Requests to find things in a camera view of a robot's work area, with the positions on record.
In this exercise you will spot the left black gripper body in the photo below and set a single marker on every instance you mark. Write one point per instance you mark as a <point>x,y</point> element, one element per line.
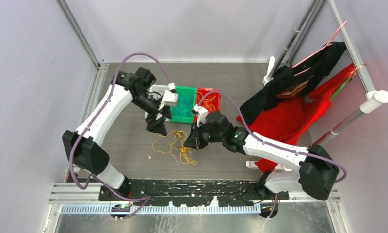
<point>153,117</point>

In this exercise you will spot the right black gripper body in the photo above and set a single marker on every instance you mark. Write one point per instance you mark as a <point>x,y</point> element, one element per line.
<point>204,135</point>

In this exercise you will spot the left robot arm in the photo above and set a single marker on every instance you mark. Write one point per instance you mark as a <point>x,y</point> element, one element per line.
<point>83,146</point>

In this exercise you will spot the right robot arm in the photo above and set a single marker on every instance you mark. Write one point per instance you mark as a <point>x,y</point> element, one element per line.
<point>311,170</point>

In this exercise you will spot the green plastic bin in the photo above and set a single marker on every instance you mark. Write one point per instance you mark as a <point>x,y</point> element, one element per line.
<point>182,113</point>

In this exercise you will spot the white plastic bin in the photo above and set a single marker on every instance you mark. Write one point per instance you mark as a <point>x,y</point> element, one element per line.
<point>157,91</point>

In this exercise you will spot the red plastic bin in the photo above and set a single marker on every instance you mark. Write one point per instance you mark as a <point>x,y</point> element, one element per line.
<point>211,102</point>

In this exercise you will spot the white rack base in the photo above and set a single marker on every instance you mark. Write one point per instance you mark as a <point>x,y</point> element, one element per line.
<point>252,165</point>

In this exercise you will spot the red shirt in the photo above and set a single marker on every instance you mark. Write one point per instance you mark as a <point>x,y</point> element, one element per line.
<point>292,118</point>

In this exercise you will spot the black shirt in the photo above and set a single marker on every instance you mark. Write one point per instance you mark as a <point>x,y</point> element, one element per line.
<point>291,82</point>

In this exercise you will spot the green hanger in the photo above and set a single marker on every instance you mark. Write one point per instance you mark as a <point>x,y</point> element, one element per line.
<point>349,78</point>

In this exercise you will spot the pink hanger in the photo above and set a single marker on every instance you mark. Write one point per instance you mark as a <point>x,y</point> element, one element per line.
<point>332,37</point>

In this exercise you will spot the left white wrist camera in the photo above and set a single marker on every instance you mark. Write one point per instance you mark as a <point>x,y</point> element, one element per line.
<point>170,98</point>

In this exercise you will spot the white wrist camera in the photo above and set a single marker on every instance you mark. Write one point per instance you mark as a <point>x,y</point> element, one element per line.
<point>201,114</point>
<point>170,98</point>

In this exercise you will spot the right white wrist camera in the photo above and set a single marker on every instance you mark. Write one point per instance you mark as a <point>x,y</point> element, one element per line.
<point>201,114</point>

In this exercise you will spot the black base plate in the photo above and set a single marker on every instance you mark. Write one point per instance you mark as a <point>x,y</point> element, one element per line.
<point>194,193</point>

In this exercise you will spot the white rack post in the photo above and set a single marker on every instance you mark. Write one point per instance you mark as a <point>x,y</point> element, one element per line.
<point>268,76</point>

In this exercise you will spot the metal clothes rail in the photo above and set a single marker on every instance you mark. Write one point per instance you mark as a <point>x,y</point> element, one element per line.
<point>374,98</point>

